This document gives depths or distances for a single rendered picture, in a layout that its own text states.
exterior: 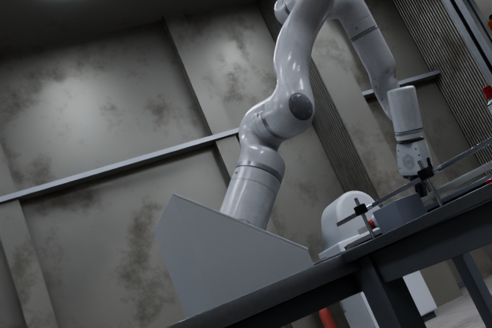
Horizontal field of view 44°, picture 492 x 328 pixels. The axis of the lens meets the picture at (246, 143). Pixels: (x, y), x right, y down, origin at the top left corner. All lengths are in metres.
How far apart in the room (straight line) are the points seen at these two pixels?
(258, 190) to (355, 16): 0.66
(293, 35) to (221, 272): 0.72
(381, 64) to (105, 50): 6.93
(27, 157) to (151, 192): 1.56
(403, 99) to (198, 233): 0.86
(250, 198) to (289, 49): 0.44
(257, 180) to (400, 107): 0.59
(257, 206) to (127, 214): 6.27
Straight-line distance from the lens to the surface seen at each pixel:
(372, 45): 1.83
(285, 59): 1.60
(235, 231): 1.23
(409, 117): 1.84
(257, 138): 1.56
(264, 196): 1.42
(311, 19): 1.68
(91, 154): 7.85
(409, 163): 1.87
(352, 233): 6.88
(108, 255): 7.50
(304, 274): 1.18
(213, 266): 1.21
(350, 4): 1.83
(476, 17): 1.53
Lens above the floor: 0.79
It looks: 15 degrees up
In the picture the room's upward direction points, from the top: 23 degrees counter-clockwise
